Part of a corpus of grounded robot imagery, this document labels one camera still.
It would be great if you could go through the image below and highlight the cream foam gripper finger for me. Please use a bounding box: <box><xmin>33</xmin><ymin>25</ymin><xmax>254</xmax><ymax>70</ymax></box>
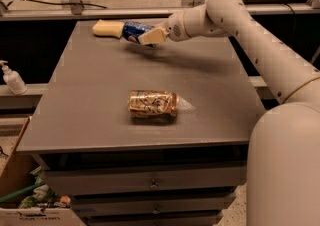
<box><xmin>138</xmin><ymin>26</ymin><xmax>169</xmax><ymax>45</ymax></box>

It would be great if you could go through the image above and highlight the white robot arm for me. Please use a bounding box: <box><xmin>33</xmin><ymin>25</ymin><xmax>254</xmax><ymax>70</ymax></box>
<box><xmin>139</xmin><ymin>0</ymin><xmax>320</xmax><ymax>226</ymax></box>

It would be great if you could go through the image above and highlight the cardboard box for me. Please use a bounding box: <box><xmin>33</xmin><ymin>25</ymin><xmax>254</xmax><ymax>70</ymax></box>
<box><xmin>0</xmin><ymin>115</ymin><xmax>86</xmax><ymax>226</ymax></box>

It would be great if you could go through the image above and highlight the yellow sponge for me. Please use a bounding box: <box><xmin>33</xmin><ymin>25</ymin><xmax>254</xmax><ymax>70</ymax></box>
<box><xmin>92</xmin><ymin>20</ymin><xmax>124</xmax><ymax>38</ymax></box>

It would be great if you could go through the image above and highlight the crushed orange drink can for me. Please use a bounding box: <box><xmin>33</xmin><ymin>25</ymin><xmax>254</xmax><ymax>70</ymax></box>
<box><xmin>128</xmin><ymin>90</ymin><xmax>178</xmax><ymax>117</ymax></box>

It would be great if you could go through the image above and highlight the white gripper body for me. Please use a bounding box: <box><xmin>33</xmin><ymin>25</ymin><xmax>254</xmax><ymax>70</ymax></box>
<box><xmin>165</xmin><ymin>11</ymin><xmax>191</xmax><ymax>42</ymax></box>

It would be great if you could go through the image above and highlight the green hose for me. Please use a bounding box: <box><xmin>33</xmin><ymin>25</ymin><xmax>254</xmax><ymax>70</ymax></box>
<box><xmin>0</xmin><ymin>181</ymin><xmax>46</xmax><ymax>204</ymax></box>

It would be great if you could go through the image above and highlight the white pump bottle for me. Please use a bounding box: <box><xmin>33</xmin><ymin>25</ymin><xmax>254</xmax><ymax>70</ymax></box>
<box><xmin>0</xmin><ymin>60</ymin><xmax>28</xmax><ymax>95</ymax></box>

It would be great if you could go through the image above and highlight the grey drawer cabinet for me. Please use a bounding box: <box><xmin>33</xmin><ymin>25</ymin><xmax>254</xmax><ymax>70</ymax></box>
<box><xmin>18</xmin><ymin>21</ymin><xmax>264</xmax><ymax>226</ymax></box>

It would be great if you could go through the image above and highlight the blue pepsi can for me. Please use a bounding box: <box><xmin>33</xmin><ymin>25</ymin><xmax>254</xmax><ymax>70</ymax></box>
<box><xmin>122</xmin><ymin>21</ymin><xmax>153</xmax><ymax>44</ymax></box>

